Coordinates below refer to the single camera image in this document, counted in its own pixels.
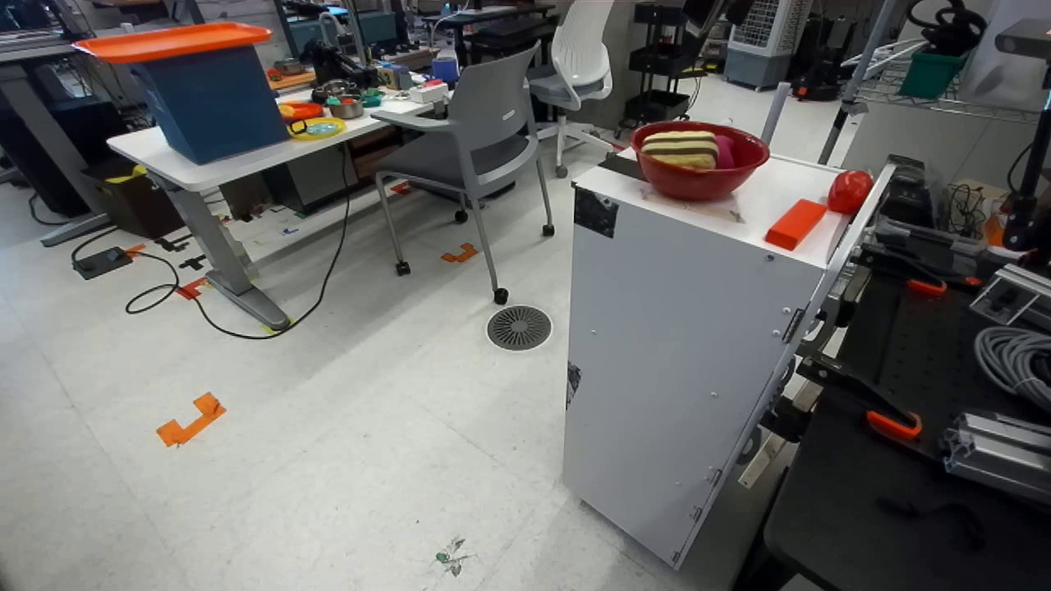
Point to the yellow striped plush sponge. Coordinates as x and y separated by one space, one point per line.
680 151

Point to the red plastic bowl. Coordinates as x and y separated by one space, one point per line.
691 184

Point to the round grey floor disc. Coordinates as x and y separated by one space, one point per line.
520 325

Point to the small orange floor tape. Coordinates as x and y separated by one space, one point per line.
190 289
461 255

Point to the white toy kitchen cabinet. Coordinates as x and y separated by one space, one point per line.
678 361

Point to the grey office chair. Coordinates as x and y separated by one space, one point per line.
493 109

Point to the black shelf cart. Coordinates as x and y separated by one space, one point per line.
663 56

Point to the orange rectangular block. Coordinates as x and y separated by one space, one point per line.
795 223

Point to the white air cooler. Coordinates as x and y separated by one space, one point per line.
756 61

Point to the red toy pepper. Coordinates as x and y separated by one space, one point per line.
847 193

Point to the white desk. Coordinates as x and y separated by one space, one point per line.
207 166

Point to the blue storage bin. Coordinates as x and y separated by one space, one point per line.
207 109

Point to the black power adapter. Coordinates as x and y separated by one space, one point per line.
103 265

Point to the orange bin lid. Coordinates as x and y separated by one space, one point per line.
167 40

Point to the black allen key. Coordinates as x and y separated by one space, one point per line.
931 507

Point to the green bin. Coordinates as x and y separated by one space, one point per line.
931 75

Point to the grey mounting plate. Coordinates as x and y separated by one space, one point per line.
1014 298

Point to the aluminium extrusion bar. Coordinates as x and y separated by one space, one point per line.
996 449

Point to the grey standing desk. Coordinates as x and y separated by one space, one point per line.
35 49

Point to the orange bracket-shaped floor tape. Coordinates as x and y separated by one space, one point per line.
181 429

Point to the black camera tripod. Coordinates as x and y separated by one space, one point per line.
1037 166

